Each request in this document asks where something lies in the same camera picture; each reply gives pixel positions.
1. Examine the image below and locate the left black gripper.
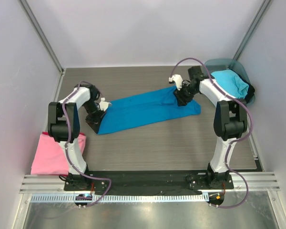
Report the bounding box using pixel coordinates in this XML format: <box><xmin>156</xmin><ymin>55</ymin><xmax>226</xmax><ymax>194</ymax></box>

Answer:
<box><xmin>83</xmin><ymin>100</ymin><xmax>107</xmax><ymax>134</ymax></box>

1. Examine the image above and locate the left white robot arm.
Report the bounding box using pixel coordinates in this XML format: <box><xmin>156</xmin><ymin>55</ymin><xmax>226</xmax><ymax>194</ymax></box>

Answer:
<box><xmin>47</xmin><ymin>81</ymin><xmax>111</xmax><ymax>191</ymax></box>

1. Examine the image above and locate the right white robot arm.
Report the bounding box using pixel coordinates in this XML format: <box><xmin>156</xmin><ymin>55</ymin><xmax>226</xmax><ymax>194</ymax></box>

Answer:
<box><xmin>169</xmin><ymin>67</ymin><xmax>247</xmax><ymax>190</ymax></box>

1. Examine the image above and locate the blue translucent plastic bin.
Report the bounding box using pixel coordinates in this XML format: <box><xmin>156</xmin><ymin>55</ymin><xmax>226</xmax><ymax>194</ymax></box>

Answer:
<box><xmin>205</xmin><ymin>58</ymin><xmax>255</xmax><ymax>104</ymax></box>

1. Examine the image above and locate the light blue t shirt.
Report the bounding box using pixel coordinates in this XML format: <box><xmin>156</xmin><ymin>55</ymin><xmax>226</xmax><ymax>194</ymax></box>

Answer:
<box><xmin>211</xmin><ymin>70</ymin><xmax>249</xmax><ymax>99</ymax></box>

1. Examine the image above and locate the black t shirt in bin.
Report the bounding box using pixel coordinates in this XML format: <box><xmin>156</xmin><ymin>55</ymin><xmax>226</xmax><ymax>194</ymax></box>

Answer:
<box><xmin>233</xmin><ymin>73</ymin><xmax>255</xmax><ymax>104</ymax></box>

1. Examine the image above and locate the pink folded t shirt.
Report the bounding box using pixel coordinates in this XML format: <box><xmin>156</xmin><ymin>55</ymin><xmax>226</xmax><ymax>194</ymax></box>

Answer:
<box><xmin>30</xmin><ymin>132</ymin><xmax>88</xmax><ymax>176</ymax></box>

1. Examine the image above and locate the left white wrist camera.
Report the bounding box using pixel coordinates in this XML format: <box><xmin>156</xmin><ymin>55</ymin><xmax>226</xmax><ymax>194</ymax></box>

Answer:
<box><xmin>97</xmin><ymin>97</ymin><xmax>112</xmax><ymax>112</ymax></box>

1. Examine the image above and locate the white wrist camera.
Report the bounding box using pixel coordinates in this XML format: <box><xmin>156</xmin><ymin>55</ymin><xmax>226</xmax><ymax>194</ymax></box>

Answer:
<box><xmin>97</xmin><ymin>97</ymin><xmax>112</xmax><ymax>112</ymax></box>
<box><xmin>168</xmin><ymin>74</ymin><xmax>183</xmax><ymax>91</ymax></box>

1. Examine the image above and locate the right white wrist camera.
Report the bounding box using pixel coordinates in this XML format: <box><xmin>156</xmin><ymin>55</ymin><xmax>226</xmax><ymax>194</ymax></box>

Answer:
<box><xmin>168</xmin><ymin>74</ymin><xmax>183</xmax><ymax>91</ymax></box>

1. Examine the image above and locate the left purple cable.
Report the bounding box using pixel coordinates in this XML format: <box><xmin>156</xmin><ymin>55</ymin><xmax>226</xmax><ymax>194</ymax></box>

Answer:
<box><xmin>61</xmin><ymin>81</ymin><xmax>112</xmax><ymax>207</ymax></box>

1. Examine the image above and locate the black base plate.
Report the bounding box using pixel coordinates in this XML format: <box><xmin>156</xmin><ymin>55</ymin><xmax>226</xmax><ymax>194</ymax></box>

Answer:
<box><xmin>64</xmin><ymin>170</ymin><xmax>234</xmax><ymax>196</ymax></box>

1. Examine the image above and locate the slotted white cable duct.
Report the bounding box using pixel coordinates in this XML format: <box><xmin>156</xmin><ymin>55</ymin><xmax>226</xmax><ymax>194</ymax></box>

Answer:
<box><xmin>31</xmin><ymin>193</ymin><xmax>209</xmax><ymax>204</ymax></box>

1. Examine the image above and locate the aluminium front rail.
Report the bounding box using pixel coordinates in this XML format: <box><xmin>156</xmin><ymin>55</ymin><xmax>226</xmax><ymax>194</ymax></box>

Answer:
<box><xmin>19</xmin><ymin>172</ymin><xmax>280</xmax><ymax>194</ymax></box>

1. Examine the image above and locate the right aluminium corner post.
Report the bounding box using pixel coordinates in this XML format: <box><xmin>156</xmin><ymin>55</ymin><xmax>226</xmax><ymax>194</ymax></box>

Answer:
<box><xmin>233</xmin><ymin>0</ymin><xmax>273</xmax><ymax>61</ymax></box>

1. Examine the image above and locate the aluminium corner post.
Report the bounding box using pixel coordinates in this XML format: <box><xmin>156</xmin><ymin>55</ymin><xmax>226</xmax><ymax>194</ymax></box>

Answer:
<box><xmin>233</xmin><ymin>0</ymin><xmax>273</xmax><ymax>61</ymax></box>
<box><xmin>18</xmin><ymin>0</ymin><xmax>64</xmax><ymax>75</ymax></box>

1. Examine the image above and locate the left aluminium corner post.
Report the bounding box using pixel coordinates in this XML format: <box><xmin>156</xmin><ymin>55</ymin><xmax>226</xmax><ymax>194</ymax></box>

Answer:
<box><xmin>18</xmin><ymin>0</ymin><xmax>64</xmax><ymax>75</ymax></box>

